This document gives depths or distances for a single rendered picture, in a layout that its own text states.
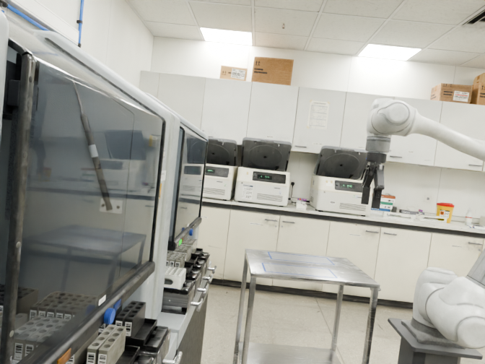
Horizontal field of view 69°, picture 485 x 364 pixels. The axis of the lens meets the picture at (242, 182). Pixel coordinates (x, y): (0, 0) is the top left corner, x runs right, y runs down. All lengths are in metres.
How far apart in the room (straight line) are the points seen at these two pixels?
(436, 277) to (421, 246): 2.48
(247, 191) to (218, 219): 0.42
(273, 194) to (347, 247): 0.93
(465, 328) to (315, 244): 2.52
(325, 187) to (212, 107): 1.50
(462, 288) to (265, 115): 2.94
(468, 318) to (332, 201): 2.51
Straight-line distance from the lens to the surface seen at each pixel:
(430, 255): 4.12
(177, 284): 1.38
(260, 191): 3.63
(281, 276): 1.66
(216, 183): 3.65
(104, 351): 0.88
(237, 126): 3.93
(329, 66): 4.48
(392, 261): 3.99
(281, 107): 3.96
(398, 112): 1.29
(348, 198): 3.75
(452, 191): 4.84
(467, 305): 1.41
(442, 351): 1.62
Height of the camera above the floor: 1.30
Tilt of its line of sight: 3 degrees down
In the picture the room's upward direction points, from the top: 6 degrees clockwise
